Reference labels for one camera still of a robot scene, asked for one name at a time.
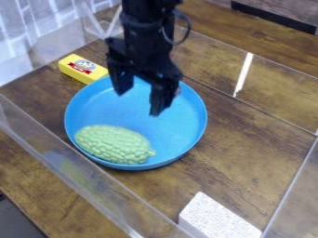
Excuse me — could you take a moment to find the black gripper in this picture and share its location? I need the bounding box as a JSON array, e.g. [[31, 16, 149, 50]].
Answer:
[[106, 12, 182, 116]]

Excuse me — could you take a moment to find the green bitter gourd toy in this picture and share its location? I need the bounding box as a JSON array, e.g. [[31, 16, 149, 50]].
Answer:
[[75, 125, 157, 165]]

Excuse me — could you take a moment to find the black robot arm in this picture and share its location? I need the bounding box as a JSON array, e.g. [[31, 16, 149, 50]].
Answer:
[[106, 0, 183, 116]]

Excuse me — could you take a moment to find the yellow rectangular box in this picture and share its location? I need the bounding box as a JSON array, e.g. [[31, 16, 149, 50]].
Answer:
[[59, 54, 110, 85]]

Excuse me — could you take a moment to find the black baseboard strip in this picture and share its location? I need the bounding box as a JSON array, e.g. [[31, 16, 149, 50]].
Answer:
[[232, 0, 318, 35]]

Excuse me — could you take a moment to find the white speckled foam block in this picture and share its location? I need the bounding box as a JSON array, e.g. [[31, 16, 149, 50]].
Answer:
[[179, 192, 262, 238]]

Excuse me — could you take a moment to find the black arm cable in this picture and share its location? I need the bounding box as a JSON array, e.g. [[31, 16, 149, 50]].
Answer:
[[161, 7, 193, 46]]

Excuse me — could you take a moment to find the clear acrylic enclosure wall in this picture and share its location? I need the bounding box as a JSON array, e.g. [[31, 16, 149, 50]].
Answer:
[[0, 0, 318, 238]]

